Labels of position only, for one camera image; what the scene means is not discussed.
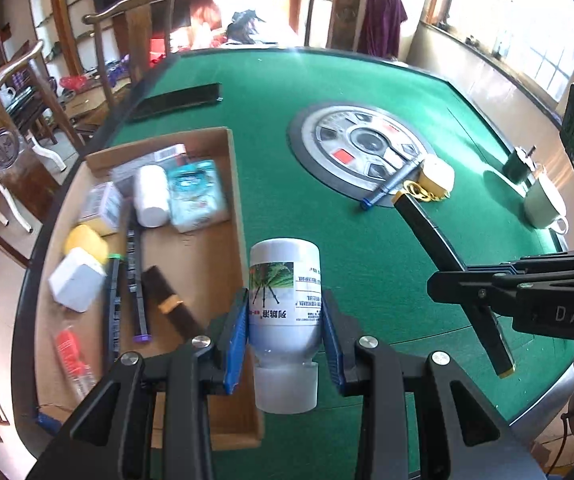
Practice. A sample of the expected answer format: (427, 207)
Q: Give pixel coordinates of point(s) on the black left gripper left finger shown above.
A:
(109, 435)

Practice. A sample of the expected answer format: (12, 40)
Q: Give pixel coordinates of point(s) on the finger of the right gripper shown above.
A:
(473, 288)

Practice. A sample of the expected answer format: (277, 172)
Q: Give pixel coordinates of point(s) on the black flat phone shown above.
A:
(165, 103)

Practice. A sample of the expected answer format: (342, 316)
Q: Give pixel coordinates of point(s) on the white bottle green label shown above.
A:
(285, 328)

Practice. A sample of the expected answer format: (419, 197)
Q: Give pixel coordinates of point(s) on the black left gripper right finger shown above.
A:
(460, 433)

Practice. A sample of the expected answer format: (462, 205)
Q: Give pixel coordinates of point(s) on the tissue packet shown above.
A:
(196, 197)

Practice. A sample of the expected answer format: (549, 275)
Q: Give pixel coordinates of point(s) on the white red long box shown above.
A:
(167, 158)

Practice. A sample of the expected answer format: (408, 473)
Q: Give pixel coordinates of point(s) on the white square block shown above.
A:
(77, 280)

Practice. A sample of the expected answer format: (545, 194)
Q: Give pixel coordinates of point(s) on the wooden chair far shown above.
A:
(345, 25)

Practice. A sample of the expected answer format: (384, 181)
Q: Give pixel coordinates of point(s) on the black pen blue cap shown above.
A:
(385, 188)

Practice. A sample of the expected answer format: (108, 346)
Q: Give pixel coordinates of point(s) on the yellow round jar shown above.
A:
(87, 239)

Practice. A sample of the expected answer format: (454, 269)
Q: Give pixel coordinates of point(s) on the long black stick gold tip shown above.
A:
(445, 258)

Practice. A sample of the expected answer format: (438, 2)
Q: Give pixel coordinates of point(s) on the black box yellow band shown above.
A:
(160, 295)

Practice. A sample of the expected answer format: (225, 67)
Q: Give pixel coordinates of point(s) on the white ceramic mug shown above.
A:
(544, 206)

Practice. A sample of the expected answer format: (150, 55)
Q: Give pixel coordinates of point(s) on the cream case gold keychain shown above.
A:
(434, 181)

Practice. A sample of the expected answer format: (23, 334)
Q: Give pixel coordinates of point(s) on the dark green cup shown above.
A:
(520, 165)

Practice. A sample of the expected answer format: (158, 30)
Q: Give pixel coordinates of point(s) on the white pill bottle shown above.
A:
(151, 196)

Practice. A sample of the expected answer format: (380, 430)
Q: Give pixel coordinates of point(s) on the purple cloth on chair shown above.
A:
(381, 29)

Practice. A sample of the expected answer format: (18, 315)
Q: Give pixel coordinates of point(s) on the black marker purple cap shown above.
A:
(134, 279)

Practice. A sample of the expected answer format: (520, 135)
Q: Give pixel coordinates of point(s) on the round table centre console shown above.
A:
(352, 148)

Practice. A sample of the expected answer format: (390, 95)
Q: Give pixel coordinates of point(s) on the clear box with red items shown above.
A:
(78, 373)

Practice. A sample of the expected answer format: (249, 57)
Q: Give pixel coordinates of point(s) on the black marker green cap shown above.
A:
(111, 312)

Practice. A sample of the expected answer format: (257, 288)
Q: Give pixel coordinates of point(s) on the wooden chair left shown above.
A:
(139, 33)

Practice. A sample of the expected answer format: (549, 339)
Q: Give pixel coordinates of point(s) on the wooden chair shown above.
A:
(139, 33)
(345, 25)

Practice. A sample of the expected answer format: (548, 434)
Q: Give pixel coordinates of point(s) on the white medicine box red border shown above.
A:
(101, 211)

